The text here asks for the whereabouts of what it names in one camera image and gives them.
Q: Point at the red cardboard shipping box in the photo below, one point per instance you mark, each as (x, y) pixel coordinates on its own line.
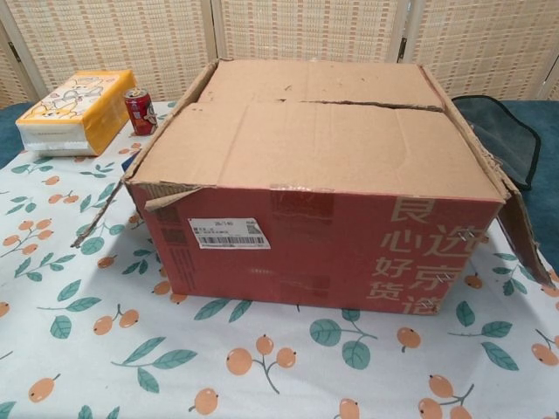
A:
(314, 235)

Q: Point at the dark blue rectangular case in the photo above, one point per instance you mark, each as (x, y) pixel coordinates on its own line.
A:
(127, 167)

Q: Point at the red soda can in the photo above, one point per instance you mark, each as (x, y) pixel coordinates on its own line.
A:
(140, 115)

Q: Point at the woven bamboo folding screen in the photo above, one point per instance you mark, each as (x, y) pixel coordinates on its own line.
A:
(305, 30)

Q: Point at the floral fruit print tablecloth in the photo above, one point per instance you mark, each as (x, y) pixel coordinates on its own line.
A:
(131, 349)

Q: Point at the orange corgi tissue pack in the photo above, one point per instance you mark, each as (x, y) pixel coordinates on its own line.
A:
(83, 109)

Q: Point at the grey cloth with black trim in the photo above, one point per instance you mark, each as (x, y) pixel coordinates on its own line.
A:
(506, 135)

